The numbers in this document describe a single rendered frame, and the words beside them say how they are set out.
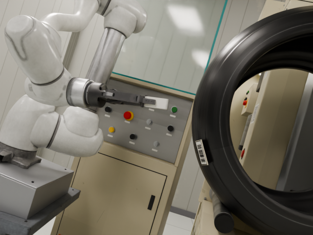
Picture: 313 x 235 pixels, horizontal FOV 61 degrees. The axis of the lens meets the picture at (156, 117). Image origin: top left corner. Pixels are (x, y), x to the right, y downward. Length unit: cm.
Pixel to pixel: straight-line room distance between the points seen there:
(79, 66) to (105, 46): 277
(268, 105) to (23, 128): 92
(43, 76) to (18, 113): 39
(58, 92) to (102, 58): 43
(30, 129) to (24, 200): 28
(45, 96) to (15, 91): 345
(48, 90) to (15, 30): 19
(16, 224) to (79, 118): 45
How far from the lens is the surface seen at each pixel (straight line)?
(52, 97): 83
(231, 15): 411
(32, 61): 75
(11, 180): 101
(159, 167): 136
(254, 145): 102
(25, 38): 72
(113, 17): 124
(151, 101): 75
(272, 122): 103
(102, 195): 146
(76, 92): 80
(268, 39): 68
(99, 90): 78
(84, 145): 116
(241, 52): 66
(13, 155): 115
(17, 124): 114
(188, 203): 383
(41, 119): 113
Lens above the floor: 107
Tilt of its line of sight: 2 degrees up
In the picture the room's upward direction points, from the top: 17 degrees clockwise
